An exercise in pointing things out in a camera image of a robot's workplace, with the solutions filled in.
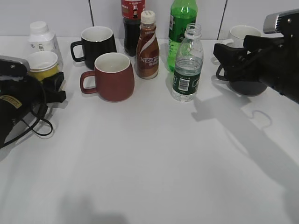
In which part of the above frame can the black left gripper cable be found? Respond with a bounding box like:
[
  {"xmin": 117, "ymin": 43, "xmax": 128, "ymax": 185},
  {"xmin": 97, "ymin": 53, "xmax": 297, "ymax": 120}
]
[{"xmin": 0, "ymin": 80, "xmax": 54, "ymax": 150}]

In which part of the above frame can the brown Nescafe coffee bottle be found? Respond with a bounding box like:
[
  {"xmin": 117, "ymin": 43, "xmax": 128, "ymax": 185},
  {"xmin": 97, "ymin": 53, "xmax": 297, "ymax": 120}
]
[{"xmin": 136, "ymin": 10, "xmax": 159, "ymax": 79}]

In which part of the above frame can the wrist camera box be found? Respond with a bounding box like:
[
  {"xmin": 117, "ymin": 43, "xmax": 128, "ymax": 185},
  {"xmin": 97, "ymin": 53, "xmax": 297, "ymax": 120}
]
[
  {"xmin": 0, "ymin": 56, "xmax": 30, "ymax": 81},
  {"xmin": 263, "ymin": 9, "xmax": 299, "ymax": 35}
]

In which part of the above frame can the white ceramic mug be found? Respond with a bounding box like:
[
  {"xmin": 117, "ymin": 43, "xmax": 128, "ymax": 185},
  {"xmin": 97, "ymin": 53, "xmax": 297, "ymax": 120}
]
[{"xmin": 219, "ymin": 25, "xmax": 262, "ymax": 48}]

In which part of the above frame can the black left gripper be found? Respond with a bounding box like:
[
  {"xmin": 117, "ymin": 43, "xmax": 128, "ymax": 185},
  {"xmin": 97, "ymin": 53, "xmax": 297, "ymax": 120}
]
[{"xmin": 0, "ymin": 71, "xmax": 66, "ymax": 148}]

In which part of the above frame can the cola bottle red label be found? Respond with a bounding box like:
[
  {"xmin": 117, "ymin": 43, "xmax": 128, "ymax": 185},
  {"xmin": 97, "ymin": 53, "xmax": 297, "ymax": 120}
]
[{"xmin": 121, "ymin": 0, "xmax": 145, "ymax": 56}]

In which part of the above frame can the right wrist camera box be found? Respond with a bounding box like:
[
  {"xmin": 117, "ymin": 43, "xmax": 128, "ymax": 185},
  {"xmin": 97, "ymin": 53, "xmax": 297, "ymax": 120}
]
[{"xmin": 263, "ymin": 9, "xmax": 299, "ymax": 35}]

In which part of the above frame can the red ceramic mug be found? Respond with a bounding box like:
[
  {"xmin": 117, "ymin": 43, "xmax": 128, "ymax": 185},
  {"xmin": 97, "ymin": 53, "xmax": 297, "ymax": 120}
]
[{"xmin": 79, "ymin": 52, "xmax": 135, "ymax": 102}]

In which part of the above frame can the dark grey ceramic mug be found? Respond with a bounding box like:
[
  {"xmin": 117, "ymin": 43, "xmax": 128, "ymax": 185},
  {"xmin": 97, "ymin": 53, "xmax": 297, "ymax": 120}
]
[{"xmin": 216, "ymin": 65, "xmax": 267, "ymax": 96}]

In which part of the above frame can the clear water bottle green label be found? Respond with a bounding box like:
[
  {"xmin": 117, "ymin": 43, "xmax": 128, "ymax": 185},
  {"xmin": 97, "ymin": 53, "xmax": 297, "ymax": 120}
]
[{"xmin": 172, "ymin": 23, "xmax": 204, "ymax": 102}]

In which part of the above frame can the white milk carton bottle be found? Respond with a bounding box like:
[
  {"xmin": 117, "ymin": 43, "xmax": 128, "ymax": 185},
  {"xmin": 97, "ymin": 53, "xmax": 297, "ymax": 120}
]
[{"xmin": 28, "ymin": 21, "xmax": 64, "ymax": 71}]

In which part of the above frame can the green soda bottle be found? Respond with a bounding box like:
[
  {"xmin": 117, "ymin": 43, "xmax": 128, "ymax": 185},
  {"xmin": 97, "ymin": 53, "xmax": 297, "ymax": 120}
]
[{"xmin": 167, "ymin": 0, "xmax": 198, "ymax": 72}]

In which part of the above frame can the black ceramic mug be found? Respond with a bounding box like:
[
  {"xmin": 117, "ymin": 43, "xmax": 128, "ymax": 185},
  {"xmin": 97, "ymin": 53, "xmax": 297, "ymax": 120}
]
[{"xmin": 70, "ymin": 26, "xmax": 117, "ymax": 70}]

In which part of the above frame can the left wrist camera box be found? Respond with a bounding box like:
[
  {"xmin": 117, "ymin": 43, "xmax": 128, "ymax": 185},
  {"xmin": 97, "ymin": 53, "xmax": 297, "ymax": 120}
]
[{"xmin": 0, "ymin": 56, "xmax": 30, "ymax": 81}]

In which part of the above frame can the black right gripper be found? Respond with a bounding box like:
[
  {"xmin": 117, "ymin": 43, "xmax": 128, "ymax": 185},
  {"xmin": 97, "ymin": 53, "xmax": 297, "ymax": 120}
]
[{"xmin": 213, "ymin": 35, "xmax": 299, "ymax": 103}]

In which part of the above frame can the yellow paper cup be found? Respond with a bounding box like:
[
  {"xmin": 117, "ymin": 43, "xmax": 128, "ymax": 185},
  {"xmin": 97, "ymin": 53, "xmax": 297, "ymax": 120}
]
[{"xmin": 27, "ymin": 51, "xmax": 60, "ymax": 81}]

